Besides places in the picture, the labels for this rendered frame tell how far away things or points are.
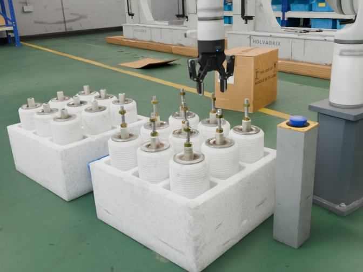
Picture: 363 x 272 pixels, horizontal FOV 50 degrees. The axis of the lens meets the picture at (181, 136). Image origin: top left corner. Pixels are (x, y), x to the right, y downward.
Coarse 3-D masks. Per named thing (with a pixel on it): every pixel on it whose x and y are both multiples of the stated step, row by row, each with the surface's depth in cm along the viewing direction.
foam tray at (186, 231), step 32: (96, 192) 110; (128, 192) 98; (160, 192) 90; (224, 192) 90; (256, 192) 102; (128, 224) 103; (160, 224) 93; (192, 224) 84; (224, 224) 93; (256, 224) 105; (192, 256) 88
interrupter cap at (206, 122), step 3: (201, 120) 115; (204, 120) 115; (207, 120) 115; (222, 120) 114; (225, 120) 114; (201, 123) 113; (204, 123) 113; (207, 123) 113; (210, 123) 113; (216, 123) 113; (222, 123) 112; (225, 123) 112; (210, 126) 111; (213, 126) 110
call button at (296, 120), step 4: (292, 116) 91; (296, 116) 90; (300, 116) 90; (292, 120) 88; (296, 120) 88; (300, 120) 88; (304, 120) 88; (292, 124) 89; (296, 124) 88; (300, 124) 88; (304, 124) 89
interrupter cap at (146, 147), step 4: (160, 140) 101; (144, 144) 99; (148, 144) 99; (160, 144) 99; (164, 144) 99; (168, 144) 98; (140, 148) 97; (144, 148) 97; (148, 148) 96; (152, 148) 97; (156, 148) 97; (160, 148) 96; (164, 148) 95; (168, 148) 96; (152, 152) 95
